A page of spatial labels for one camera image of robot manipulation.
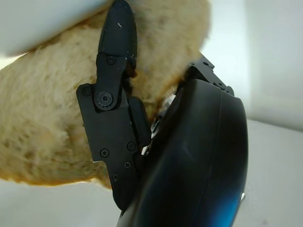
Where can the white two-slot toaster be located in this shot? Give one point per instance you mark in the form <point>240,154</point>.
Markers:
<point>35,23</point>

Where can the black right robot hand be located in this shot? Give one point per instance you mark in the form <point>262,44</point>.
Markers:
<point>189,153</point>

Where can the slice of brown bread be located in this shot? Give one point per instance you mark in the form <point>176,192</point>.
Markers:
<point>47,118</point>

